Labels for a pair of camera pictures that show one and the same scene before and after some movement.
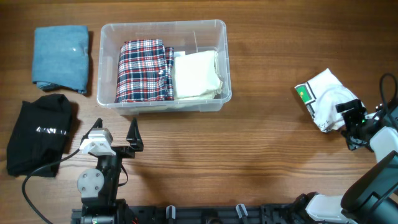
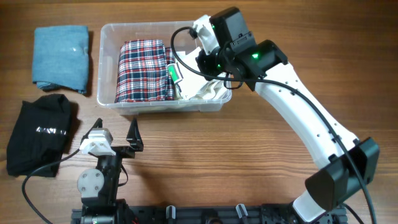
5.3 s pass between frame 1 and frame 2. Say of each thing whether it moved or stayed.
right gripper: moved
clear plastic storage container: stayed
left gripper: stayed
